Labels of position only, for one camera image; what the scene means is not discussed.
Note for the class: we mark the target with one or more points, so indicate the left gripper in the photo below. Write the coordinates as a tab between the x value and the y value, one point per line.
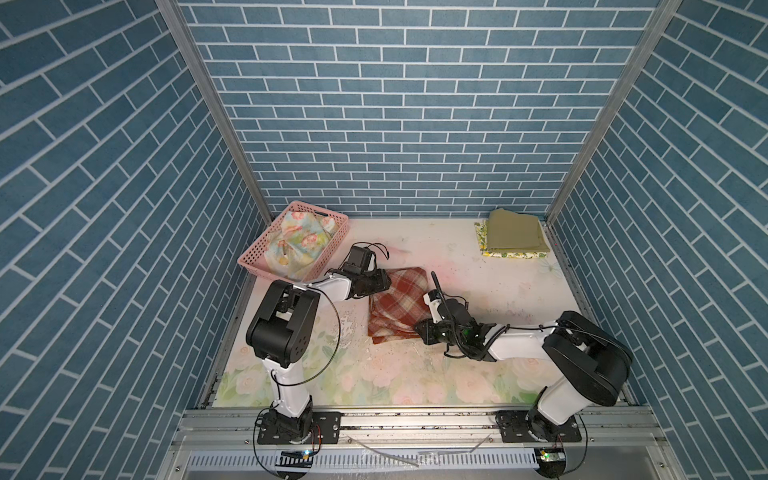
380	280

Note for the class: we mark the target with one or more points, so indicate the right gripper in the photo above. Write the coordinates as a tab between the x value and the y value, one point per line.
425	330

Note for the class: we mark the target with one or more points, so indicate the red patterned skirt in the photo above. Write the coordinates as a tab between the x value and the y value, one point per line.
394	313

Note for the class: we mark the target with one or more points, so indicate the pastel floral skirt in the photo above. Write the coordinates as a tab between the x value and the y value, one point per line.
298	242

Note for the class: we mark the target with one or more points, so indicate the lemon print skirt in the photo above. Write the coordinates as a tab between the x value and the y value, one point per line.
481	236

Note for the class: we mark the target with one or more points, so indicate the olive green skirt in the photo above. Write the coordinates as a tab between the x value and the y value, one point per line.
509	232

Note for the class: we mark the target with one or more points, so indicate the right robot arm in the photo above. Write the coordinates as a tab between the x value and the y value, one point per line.
593	365

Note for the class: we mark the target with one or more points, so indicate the pink perforated plastic basket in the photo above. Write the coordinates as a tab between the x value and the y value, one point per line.
253	258

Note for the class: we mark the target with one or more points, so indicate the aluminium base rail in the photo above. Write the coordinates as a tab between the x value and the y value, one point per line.
623	442

